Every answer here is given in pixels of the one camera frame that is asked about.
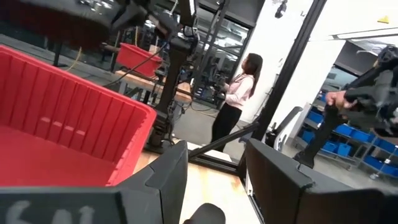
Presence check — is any red plastic bin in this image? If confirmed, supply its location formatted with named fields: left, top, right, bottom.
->
left=0, top=44, right=158, bottom=188

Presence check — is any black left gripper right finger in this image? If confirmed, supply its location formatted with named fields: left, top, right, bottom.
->
left=244, top=138, right=398, bottom=224

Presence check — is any shelf with blue bins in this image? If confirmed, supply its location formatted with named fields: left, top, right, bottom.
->
left=295, top=93, right=398, bottom=180

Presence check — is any wooden workbench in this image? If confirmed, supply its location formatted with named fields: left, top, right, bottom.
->
left=114, top=70, right=193, bottom=105

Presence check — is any black wall-mounted camera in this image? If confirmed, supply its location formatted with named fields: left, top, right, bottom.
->
left=274, top=0, right=289, bottom=19

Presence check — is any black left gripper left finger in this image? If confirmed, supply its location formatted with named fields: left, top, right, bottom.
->
left=0, top=139, right=189, bottom=224

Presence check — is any dark grey table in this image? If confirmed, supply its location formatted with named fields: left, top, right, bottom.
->
left=0, top=0, right=147, bottom=68

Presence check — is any person's hand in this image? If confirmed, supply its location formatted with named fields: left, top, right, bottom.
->
left=325, top=90, right=358, bottom=110

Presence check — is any black stand pole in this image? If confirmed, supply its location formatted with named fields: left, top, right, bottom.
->
left=294, top=105, right=343, bottom=169

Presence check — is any black aluminium frame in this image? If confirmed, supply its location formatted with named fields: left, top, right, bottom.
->
left=188, top=0, right=328, bottom=177

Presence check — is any small red bin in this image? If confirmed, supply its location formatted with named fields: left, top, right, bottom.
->
left=116, top=42, right=163, bottom=78

